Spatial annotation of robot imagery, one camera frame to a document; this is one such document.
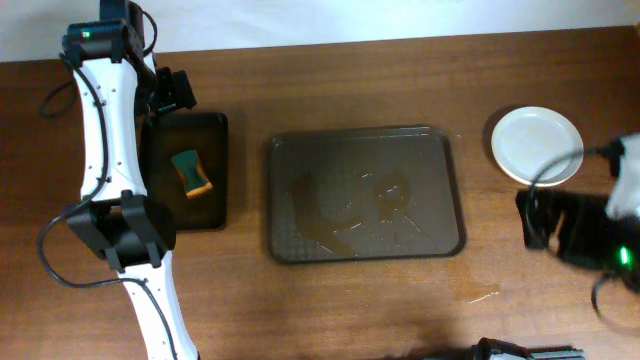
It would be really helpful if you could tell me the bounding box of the orange green sponge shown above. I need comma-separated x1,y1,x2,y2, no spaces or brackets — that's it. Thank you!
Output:
171,150,213,199

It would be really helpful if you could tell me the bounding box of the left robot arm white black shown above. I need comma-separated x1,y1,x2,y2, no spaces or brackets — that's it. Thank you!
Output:
61,16,200,359

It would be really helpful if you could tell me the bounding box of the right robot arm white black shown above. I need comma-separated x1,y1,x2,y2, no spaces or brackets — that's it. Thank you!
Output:
516,133,639,292

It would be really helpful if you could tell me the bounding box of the small black tray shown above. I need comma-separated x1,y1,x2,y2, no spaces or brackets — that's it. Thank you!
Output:
139,113,229,232

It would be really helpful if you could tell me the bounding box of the white plate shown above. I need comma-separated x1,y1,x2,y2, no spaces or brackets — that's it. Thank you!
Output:
491,106,584,187

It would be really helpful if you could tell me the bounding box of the black base bracket right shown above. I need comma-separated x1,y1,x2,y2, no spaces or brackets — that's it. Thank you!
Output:
467,338,586,360

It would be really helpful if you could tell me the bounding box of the large brown serving tray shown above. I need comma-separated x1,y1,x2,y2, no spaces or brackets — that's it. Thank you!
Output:
265,125,468,265

